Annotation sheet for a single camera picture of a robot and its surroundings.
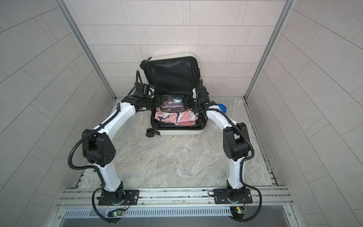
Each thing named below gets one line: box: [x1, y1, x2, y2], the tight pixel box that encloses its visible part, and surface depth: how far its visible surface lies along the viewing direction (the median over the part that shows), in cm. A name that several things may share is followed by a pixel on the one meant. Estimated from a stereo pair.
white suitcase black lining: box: [139, 52, 201, 98], surface depth 95 cm
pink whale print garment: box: [154, 107, 199, 125], surface depth 96 cm
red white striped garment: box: [178, 120, 197, 127], surface depth 98 cm
